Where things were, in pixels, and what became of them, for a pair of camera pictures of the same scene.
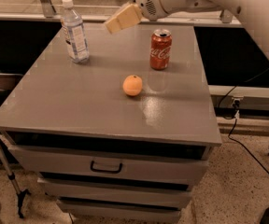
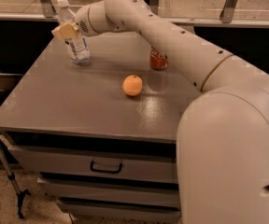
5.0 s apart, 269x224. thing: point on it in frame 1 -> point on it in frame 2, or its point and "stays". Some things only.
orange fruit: [132, 85] stays
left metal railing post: [46, 1] stays
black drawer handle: [106, 171] stays
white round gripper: [148, 4] -> [81, 22]
